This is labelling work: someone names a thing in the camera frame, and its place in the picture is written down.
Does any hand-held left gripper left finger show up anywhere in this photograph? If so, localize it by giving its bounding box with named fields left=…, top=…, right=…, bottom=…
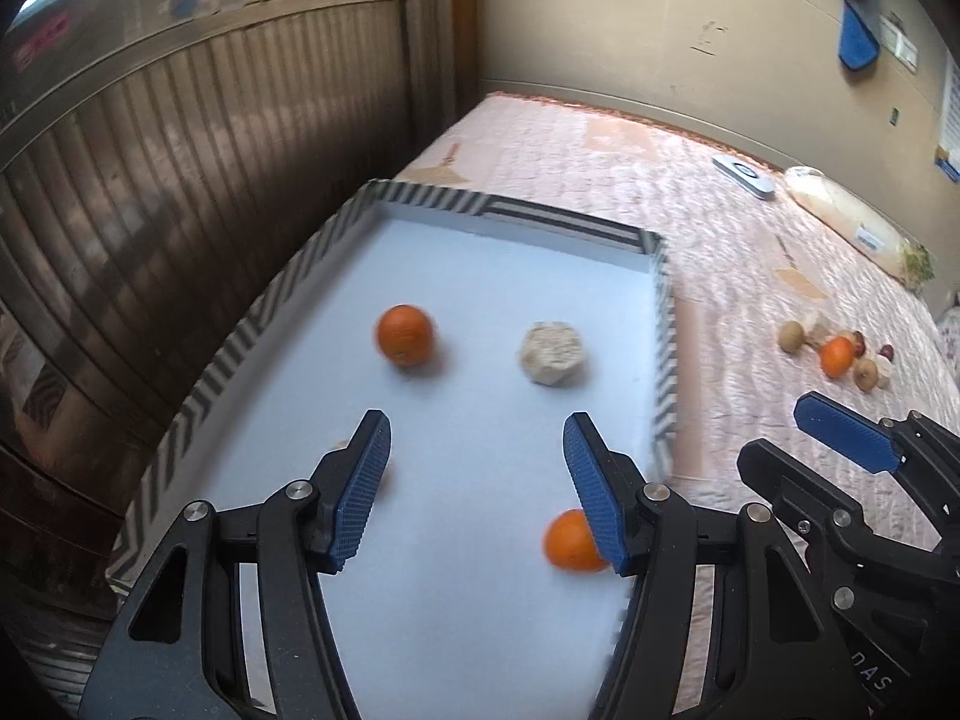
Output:
left=79, top=409, right=395, bottom=720

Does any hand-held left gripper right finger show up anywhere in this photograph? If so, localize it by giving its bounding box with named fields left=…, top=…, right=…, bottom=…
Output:
left=562, top=411, right=863, bottom=720

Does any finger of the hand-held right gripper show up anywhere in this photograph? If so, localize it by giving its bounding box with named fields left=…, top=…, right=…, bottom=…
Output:
left=793, top=391, right=960, bottom=552
left=739, top=439, right=871, bottom=563

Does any orange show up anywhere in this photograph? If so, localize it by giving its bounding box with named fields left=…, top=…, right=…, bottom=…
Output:
left=543, top=508, right=610, bottom=573
left=373, top=304, right=437, bottom=368
left=819, top=337, right=857, bottom=380

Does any beige rough walnut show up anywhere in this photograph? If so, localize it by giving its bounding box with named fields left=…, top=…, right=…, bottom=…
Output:
left=517, top=321, right=587, bottom=389

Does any striped box with white inside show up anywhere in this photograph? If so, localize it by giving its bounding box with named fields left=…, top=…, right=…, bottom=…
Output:
left=109, top=178, right=680, bottom=720

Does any white daikon in plastic wrap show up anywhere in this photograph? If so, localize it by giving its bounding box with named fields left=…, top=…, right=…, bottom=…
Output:
left=782, top=166, right=936, bottom=290

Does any white square device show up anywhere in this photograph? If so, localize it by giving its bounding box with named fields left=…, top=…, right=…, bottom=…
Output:
left=710, top=154, right=776, bottom=201

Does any pink quilted bedspread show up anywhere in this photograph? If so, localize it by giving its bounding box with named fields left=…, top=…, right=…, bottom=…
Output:
left=394, top=92, right=960, bottom=683

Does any brown slatted wooden panel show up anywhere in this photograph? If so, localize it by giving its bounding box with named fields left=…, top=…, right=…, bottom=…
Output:
left=0, top=0, right=458, bottom=620

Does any blue hanging cloth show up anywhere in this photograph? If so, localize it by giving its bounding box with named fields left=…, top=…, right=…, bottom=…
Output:
left=834, top=0, right=882, bottom=72

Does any wall poster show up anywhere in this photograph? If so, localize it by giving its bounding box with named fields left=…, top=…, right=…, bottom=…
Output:
left=934, top=56, right=960, bottom=182

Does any white wall switch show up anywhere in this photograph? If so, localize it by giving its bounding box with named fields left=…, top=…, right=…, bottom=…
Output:
left=877, top=13, right=920, bottom=74

